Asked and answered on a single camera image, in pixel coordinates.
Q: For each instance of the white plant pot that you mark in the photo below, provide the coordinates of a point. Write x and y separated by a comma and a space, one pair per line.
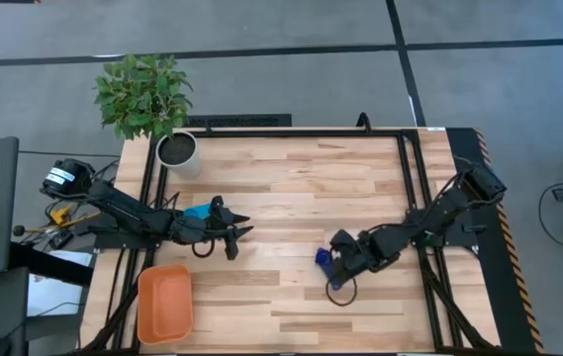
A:
192, 165

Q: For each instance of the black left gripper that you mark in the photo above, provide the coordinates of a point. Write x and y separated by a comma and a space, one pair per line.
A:
212, 230

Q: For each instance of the black hazard-striped edge panel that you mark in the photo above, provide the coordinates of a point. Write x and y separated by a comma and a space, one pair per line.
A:
464, 148

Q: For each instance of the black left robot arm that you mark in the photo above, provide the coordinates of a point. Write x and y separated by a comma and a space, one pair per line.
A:
122, 210

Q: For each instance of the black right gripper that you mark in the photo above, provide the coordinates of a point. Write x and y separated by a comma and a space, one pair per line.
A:
360, 249

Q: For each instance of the orange plastic basket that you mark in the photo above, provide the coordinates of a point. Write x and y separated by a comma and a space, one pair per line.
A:
164, 304

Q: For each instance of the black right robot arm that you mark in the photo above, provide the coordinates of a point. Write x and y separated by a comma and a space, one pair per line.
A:
439, 212

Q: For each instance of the light blue measuring cup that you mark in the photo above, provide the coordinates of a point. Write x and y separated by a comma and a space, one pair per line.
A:
197, 211

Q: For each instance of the black floor vent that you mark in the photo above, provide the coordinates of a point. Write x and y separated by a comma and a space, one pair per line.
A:
241, 120

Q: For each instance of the green leafy plant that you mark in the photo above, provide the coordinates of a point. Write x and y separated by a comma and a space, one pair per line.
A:
140, 96

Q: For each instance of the black aluminium table frame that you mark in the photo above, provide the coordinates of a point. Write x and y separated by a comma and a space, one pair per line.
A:
301, 133

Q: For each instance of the dark blue measuring cup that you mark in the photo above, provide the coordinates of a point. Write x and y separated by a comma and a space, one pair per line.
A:
323, 257

